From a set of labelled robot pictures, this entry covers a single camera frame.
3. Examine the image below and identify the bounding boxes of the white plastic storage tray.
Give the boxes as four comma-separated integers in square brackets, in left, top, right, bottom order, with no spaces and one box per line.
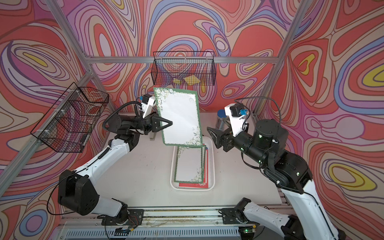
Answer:
[170,137,216,192]

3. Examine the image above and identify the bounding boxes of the black wire basket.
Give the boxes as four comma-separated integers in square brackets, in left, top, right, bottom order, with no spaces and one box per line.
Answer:
[30,83,109,153]
[151,50,217,87]

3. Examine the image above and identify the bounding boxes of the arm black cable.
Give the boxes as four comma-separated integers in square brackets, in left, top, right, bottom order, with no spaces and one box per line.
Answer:
[233,95,283,127]
[101,100,142,132]

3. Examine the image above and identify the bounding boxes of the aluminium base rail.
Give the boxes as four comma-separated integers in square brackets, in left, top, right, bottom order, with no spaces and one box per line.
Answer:
[50,205,307,240]

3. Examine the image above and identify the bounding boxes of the yellow sticky note small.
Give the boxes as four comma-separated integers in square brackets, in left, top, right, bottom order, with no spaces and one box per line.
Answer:
[173,78,183,85]

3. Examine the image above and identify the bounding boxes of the left black wire basket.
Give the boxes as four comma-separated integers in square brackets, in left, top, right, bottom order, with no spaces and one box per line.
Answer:
[30,83,109,153]

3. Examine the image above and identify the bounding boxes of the blue lid pen tube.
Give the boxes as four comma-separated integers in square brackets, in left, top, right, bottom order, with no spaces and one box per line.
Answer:
[216,109,227,130]

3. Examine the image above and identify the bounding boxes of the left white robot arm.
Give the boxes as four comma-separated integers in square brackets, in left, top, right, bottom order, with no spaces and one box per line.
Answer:
[57,113,172,225]

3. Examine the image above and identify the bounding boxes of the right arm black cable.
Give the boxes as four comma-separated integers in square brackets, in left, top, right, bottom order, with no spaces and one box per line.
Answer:
[233,95,283,127]

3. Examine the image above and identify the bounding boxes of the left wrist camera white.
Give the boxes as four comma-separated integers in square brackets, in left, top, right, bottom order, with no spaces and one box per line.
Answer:
[140,94,156,118]

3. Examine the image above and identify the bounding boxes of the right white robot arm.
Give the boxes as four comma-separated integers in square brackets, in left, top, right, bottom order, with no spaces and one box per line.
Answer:
[207,120,346,240]

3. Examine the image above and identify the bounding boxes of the yellow sticky note large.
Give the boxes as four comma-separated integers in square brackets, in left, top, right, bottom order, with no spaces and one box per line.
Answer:
[184,75,201,86]

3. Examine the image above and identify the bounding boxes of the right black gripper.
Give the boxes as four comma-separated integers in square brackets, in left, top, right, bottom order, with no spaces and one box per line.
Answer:
[207,117,272,167]

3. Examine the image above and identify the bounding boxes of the back black wire basket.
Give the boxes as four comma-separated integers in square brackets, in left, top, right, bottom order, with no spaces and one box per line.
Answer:
[151,50,217,87]

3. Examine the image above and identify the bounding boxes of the red bordered stationery sheet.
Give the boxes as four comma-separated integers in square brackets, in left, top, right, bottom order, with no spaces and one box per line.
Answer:
[174,145,210,191]

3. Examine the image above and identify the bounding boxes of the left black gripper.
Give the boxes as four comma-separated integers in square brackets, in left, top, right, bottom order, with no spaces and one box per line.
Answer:
[124,115,171,141]

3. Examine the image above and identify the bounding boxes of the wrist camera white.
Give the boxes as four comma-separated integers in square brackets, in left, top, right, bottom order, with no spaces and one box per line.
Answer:
[140,94,156,118]
[225,103,249,137]

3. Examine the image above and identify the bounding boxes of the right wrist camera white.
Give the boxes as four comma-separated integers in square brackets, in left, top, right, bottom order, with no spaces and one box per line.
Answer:
[225,103,249,137]

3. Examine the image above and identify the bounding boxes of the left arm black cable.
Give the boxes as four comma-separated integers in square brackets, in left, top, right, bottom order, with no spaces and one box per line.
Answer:
[101,100,142,132]

